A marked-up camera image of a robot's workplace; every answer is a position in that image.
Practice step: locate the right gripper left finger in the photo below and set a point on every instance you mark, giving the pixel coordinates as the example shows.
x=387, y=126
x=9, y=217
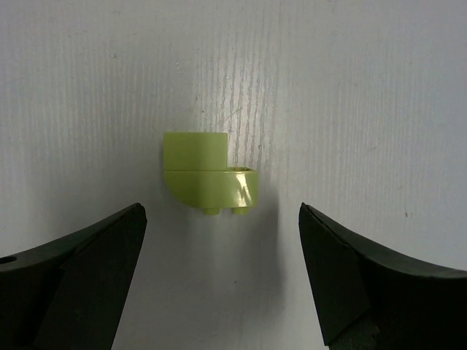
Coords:
x=70, y=292

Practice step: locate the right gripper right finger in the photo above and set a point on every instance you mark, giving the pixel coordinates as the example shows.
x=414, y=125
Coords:
x=368, y=296

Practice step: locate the pale green lego piece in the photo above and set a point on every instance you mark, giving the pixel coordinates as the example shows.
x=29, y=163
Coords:
x=197, y=173

